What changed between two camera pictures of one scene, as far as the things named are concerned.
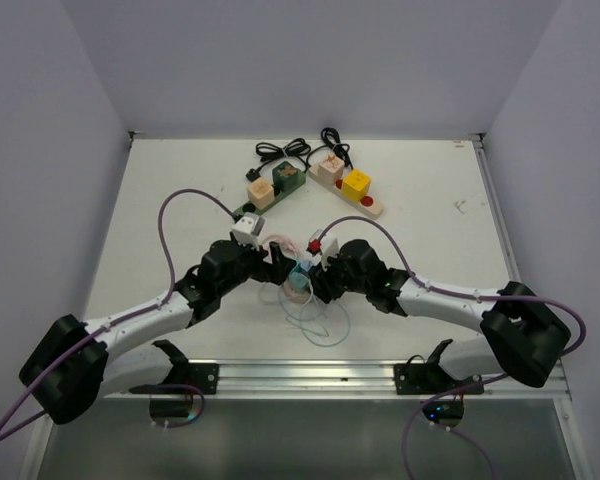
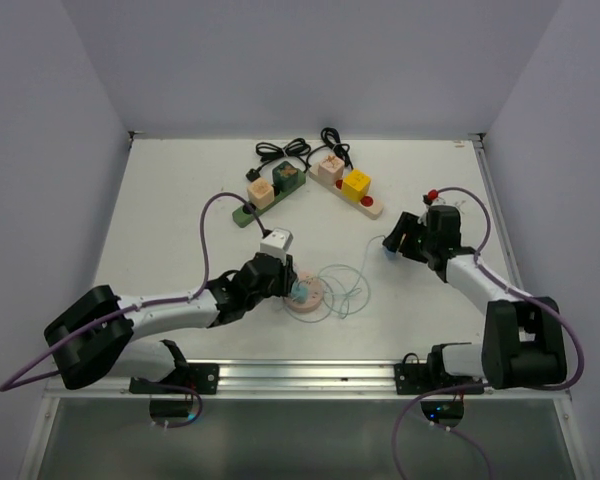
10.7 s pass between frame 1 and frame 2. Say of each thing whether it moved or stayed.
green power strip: stayed
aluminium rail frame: stayed
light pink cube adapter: stayed
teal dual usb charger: moved
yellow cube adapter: stayed
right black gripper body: moved
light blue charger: moved
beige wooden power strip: stayed
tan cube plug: stayed
